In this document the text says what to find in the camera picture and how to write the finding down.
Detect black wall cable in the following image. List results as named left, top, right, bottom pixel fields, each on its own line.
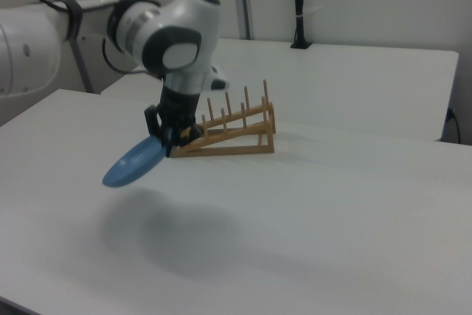
left=446, top=107, right=462, bottom=144

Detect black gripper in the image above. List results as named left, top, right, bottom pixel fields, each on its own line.
left=143, top=85, right=203, bottom=158

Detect blue plate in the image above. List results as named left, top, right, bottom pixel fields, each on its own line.
left=101, top=134, right=167, bottom=189

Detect wooden plate rack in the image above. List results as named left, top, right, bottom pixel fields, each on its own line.
left=169, top=79, right=276, bottom=159

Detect black pole with clamp base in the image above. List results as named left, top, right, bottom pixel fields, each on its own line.
left=290, top=0, right=313, bottom=49

